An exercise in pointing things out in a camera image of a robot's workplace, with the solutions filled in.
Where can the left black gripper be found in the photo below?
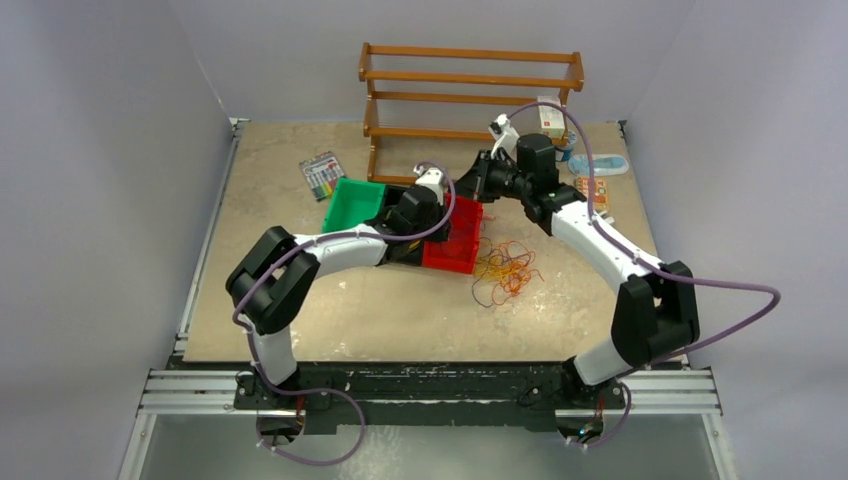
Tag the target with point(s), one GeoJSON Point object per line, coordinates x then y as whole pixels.
{"type": "Point", "coordinates": [440, 213]}

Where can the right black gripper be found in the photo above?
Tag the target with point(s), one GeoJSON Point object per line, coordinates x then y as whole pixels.
{"type": "Point", "coordinates": [477, 181]}

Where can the black plastic bin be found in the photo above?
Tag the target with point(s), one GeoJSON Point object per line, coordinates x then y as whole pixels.
{"type": "Point", "coordinates": [394, 195]}

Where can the red plastic bin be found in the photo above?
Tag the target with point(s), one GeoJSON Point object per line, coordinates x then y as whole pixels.
{"type": "Point", "coordinates": [459, 252]}

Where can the green plastic bin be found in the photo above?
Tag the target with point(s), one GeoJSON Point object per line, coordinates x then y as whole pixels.
{"type": "Point", "coordinates": [352, 203]}

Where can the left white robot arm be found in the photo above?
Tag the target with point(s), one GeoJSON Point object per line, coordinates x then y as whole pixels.
{"type": "Point", "coordinates": [270, 284]}

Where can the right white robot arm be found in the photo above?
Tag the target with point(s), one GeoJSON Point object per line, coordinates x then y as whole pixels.
{"type": "Point", "coordinates": [656, 310]}

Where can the white red carton box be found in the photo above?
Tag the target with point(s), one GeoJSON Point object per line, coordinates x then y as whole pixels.
{"type": "Point", "coordinates": [551, 119]}

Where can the pack of coloured markers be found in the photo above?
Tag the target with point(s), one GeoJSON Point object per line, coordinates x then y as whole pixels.
{"type": "Point", "coordinates": [322, 174]}

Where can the orange snack packet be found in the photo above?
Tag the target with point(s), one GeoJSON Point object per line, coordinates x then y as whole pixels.
{"type": "Point", "coordinates": [599, 190]}

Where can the wooden two-tier shelf rack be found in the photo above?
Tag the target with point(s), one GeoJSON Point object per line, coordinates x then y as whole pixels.
{"type": "Point", "coordinates": [444, 93]}

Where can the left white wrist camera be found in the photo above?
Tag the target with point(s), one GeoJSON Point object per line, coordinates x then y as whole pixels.
{"type": "Point", "coordinates": [433, 179]}

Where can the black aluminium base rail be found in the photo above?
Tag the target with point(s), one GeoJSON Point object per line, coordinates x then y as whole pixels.
{"type": "Point", "coordinates": [523, 394]}

